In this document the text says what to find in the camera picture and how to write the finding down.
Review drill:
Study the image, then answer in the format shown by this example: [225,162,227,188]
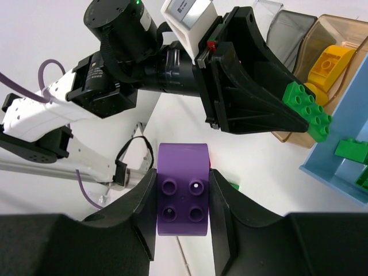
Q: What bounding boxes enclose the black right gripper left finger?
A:
[1,169,157,275]

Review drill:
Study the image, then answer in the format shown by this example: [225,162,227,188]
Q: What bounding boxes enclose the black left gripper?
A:
[195,7,308,135]

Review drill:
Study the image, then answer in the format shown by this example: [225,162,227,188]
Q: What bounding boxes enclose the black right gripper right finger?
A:
[210,169,367,275]

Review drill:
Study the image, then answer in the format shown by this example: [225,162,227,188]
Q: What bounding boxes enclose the green lego plate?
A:
[229,182,240,191]

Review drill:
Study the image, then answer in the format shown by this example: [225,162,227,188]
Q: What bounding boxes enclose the green square lego brick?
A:
[282,82,332,143]

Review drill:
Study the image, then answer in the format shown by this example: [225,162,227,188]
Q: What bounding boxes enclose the yellow lego brick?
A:
[304,82,328,106]

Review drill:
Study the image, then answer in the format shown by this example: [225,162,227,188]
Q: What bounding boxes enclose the yellow striped curved lego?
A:
[307,45,355,92]

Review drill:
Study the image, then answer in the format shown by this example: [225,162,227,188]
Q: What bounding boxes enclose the purple rounded lego plate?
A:
[156,143,210,236]

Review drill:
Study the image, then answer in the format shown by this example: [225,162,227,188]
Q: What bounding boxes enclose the red rounded lego brick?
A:
[208,159,212,221]

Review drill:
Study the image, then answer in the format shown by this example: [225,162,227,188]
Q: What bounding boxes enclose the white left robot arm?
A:
[1,1,312,189]

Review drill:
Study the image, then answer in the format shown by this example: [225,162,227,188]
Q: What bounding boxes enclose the grey transparent container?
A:
[266,10,317,72]

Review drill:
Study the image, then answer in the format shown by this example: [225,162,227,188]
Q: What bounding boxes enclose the clear transparent container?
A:
[252,0,283,41]

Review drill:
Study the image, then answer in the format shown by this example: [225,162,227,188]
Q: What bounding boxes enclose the amber transparent container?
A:
[271,13,368,149]

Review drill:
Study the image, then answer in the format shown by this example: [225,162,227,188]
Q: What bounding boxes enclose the blue container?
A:
[300,57,367,206]

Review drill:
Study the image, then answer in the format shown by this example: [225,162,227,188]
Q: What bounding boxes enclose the aluminium frame rail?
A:
[0,159,116,185]

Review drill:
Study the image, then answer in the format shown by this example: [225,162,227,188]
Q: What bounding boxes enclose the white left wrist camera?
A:
[160,0,217,60]

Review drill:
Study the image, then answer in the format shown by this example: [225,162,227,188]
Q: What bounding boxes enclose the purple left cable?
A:
[0,59,104,209]

